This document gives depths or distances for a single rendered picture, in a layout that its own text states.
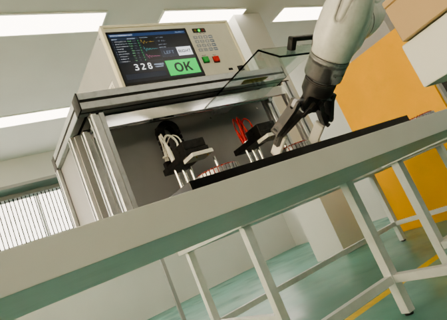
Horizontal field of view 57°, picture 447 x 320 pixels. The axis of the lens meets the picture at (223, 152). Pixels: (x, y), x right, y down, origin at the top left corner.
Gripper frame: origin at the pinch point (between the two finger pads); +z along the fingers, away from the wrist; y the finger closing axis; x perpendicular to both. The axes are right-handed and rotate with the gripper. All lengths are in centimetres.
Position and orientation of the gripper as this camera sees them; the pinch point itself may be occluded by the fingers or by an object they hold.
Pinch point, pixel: (295, 146)
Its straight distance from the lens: 108.7
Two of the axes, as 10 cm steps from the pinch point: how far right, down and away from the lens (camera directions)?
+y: 8.1, -2.2, 5.5
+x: -5.6, -5.9, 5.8
